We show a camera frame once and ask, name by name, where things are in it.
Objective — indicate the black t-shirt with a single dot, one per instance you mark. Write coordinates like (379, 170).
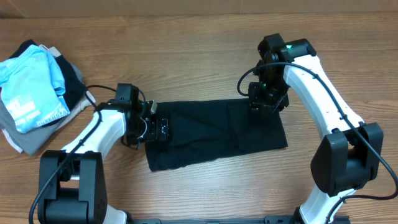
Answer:
(202, 131)

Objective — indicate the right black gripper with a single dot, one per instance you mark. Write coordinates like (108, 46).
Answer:
(258, 102)

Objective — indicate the grey folded shirt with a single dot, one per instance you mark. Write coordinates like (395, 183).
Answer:
(31, 112)

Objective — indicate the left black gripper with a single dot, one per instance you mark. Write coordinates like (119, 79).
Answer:
(154, 134)

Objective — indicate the beige folded shirt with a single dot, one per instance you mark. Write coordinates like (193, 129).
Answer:
(31, 142)

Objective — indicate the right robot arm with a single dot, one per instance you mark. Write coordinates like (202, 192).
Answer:
(346, 159)

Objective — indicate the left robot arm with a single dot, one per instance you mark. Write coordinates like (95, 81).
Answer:
(72, 186)

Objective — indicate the black folded shirt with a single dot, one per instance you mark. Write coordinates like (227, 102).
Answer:
(72, 84)

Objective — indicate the light blue folded shirt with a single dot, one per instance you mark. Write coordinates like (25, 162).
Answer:
(34, 64)

